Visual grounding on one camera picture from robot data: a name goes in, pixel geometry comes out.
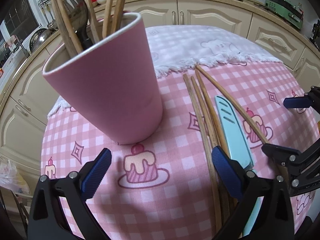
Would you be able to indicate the kitchen window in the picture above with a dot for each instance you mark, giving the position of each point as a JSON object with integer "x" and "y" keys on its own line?
{"x": 17, "y": 17}

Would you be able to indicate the beige kitchen countertop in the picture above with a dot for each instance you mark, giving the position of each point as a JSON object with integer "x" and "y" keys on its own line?
{"x": 247, "y": 2}

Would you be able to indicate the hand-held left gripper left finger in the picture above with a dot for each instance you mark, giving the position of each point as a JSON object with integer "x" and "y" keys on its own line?
{"x": 97, "y": 172}

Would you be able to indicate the light blue knife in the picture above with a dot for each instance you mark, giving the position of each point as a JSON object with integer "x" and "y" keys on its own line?
{"x": 232, "y": 135}

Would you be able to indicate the white plastic bag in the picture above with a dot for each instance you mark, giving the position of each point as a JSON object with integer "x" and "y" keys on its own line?
{"x": 12, "y": 177}

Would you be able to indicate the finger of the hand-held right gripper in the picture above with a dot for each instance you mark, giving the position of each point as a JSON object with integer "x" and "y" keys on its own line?
{"x": 295, "y": 102}
{"x": 280, "y": 152}

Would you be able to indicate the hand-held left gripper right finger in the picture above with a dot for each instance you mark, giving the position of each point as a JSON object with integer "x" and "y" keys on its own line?
{"x": 226, "y": 175}

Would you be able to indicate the pink checkered tablecloth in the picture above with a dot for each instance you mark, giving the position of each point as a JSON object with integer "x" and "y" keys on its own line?
{"x": 175, "y": 205}

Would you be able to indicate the pink cup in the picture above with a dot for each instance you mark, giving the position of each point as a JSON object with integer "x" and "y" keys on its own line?
{"x": 112, "y": 92}

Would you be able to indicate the green electric cooker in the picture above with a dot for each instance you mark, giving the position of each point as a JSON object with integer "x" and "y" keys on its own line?
{"x": 282, "y": 7}

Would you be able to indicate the brown wooden chopstick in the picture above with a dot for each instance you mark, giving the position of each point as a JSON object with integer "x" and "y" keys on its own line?
{"x": 203, "y": 115}
{"x": 237, "y": 105}
{"x": 58, "y": 17}
{"x": 109, "y": 10}
{"x": 208, "y": 105}
{"x": 90, "y": 10}
{"x": 120, "y": 5}
{"x": 197, "y": 120}
{"x": 68, "y": 22}

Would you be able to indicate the white bowl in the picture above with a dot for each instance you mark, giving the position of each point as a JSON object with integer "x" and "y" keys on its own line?
{"x": 102, "y": 0}

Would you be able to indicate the cream lower kitchen cabinets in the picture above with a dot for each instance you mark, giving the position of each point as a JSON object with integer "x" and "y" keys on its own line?
{"x": 212, "y": 12}

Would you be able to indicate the dark bottle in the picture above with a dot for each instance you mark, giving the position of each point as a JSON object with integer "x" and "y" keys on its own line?
{"x": 315, "y": 32}

